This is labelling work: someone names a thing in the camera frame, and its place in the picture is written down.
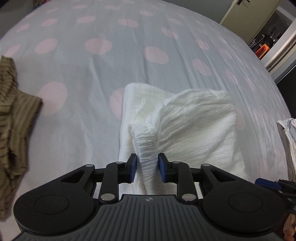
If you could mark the beige door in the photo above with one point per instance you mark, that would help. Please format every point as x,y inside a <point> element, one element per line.
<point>242,18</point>

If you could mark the white door frame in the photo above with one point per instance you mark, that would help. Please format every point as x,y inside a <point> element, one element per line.
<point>281,58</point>

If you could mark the person's right hand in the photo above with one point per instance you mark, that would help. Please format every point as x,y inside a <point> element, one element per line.
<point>291,228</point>

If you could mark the white crinkled garment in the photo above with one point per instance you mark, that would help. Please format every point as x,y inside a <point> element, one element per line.
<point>196,127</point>

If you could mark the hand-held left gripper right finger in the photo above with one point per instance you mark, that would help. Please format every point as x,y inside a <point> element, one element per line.
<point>162,168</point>

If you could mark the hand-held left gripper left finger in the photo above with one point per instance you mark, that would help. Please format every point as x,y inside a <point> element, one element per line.
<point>133,168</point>

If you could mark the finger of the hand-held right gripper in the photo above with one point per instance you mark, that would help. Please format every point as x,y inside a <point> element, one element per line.
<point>268,183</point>

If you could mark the orange object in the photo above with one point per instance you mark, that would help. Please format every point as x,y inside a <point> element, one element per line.
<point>263,49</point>

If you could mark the grey folded garment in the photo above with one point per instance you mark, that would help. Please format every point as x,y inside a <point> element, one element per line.
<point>290,139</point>

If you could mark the brown striped garment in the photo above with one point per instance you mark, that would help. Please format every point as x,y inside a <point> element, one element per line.
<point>13,115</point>

